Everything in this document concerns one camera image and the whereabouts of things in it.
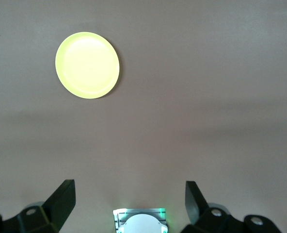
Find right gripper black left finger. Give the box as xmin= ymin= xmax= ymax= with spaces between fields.
xmin=0 ymin=179 xmax=76 ymax=233

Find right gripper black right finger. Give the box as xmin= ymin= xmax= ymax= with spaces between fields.
xmin=182 ymin=181 xmax=284 ymax=233

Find yellow round plate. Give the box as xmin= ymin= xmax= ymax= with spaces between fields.
xmin=55 ymin=31 xmax=120 ymax=100

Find brown table cloth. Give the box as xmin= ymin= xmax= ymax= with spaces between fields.
xmin=0 ymin=0 xmax=287 ymax=233

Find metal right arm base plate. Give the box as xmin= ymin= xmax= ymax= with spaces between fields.
xmin=112 ymin=207 xmax=168 ymax=233

